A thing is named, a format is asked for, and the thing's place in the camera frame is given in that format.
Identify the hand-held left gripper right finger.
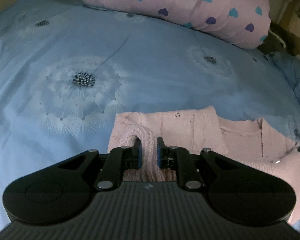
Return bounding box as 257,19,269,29
156,136,242,191

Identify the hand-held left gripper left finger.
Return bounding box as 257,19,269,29
57,136,143,191

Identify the pink knitted cardigan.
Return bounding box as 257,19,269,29
107,106,300,227

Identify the blue crumpled blanket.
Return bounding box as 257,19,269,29
265,51,300,123

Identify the blue dandelion print bed sheet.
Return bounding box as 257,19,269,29
0,0,300,232

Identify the dark fluffy cloth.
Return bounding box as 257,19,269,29
256,29,290,55

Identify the pink heart print rolled duvet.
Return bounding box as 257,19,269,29
77,0,271,50

